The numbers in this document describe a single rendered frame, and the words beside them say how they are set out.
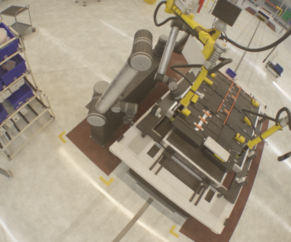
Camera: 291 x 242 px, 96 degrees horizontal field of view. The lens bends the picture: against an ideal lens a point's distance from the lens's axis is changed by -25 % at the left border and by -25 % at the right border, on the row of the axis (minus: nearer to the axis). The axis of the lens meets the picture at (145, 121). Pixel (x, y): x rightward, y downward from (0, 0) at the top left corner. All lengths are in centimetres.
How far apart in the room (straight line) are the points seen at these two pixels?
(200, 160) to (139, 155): 72
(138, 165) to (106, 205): 100
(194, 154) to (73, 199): 184
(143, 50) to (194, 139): 122
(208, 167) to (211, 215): 60
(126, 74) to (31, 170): 227
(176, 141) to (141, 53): 121
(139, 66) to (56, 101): 249
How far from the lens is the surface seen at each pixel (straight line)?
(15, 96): 283
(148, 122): 217
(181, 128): 200
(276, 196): 460
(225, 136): 242
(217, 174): 216
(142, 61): 115
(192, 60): 158
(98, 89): 188
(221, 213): 231
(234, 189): 243
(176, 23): 217
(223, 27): 176
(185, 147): 205
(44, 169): 294
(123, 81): 133
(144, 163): 199
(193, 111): 236
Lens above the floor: 270
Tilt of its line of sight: 57 degrees down
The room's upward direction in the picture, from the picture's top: 23 degrees clockwise
